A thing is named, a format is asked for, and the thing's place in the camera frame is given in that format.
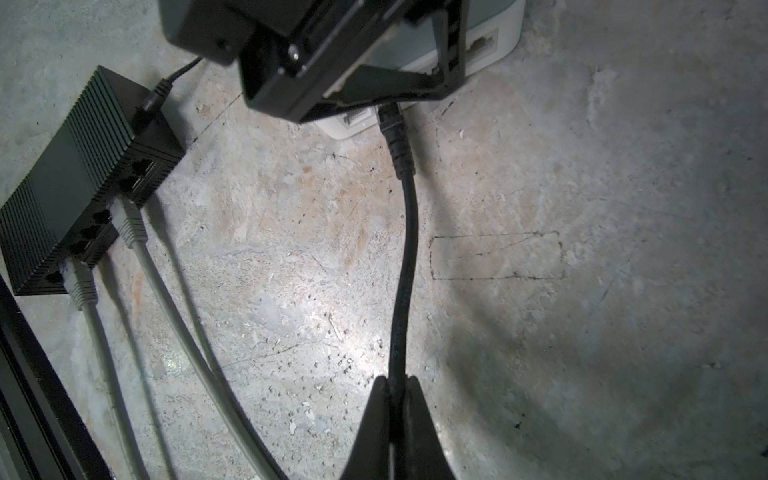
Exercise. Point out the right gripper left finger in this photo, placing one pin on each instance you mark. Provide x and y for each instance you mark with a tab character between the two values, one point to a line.
369	457

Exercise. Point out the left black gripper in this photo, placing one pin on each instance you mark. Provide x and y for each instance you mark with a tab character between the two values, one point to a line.
302	61

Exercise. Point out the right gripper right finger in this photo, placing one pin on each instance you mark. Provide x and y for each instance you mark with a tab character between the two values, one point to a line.
423	454

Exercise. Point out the white network switch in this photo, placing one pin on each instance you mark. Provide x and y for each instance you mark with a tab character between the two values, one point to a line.
494	30

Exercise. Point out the black power adapter with cable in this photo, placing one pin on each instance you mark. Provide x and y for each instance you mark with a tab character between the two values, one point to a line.
160	93

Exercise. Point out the black network switch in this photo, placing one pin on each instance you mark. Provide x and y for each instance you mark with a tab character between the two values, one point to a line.
60	209

